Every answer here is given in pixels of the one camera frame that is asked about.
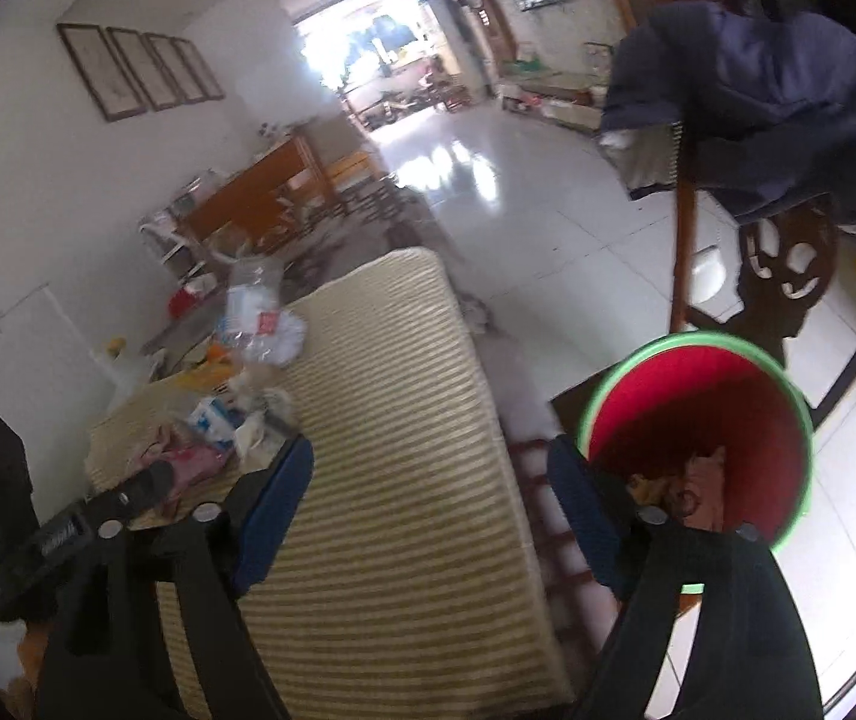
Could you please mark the low television cabinet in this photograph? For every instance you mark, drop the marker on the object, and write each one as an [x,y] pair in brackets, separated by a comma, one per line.
[555,101]

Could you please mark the red plastic bag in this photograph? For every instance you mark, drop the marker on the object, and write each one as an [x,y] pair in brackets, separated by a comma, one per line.
[186,300]

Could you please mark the orange wooden cabinet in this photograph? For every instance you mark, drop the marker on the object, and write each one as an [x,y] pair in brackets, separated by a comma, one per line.
[248,195]

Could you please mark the brown crumpled paper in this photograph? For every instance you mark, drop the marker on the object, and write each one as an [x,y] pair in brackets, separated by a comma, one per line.
[690,487]

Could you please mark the red bucket with green rim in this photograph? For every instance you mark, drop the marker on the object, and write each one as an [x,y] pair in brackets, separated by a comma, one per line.
[698,405]

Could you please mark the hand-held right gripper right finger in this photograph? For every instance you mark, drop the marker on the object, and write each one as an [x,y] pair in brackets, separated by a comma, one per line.
[585,517]

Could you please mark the orange wrapper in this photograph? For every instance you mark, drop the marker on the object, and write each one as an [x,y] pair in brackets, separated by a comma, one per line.
[218,352]

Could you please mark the beige tissue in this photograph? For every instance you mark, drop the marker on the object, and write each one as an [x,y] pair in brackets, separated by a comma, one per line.
[263,420]

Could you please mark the brown cloth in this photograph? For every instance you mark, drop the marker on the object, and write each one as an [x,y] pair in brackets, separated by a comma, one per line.
[30,660]

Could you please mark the yellow striped mat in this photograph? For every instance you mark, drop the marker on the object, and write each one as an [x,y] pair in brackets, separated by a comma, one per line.
[398,465]

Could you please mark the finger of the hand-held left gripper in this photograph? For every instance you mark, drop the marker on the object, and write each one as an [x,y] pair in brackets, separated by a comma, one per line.
[144,486]

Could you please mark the white plastic chair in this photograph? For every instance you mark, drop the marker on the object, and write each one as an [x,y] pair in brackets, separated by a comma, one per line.
[162,240]

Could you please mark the small yellow object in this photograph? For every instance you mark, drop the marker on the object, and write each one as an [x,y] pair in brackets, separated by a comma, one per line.
[116,347]

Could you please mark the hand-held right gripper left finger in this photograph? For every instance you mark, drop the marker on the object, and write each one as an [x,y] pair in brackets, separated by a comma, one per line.
[278,514]

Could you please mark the white round container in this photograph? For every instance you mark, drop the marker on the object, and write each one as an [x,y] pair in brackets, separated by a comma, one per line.
[709,274]

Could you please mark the blue and white carton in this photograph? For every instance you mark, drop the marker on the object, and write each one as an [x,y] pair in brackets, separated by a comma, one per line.
[212,424]

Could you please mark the dark wooden chair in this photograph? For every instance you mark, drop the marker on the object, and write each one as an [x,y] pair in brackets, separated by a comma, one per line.
[687,240]

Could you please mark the purple jacket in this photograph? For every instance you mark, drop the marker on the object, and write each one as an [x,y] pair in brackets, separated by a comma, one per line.
[758,90]

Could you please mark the wooden partition shelf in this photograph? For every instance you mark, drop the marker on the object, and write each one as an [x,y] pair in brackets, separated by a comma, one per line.
[484,15]

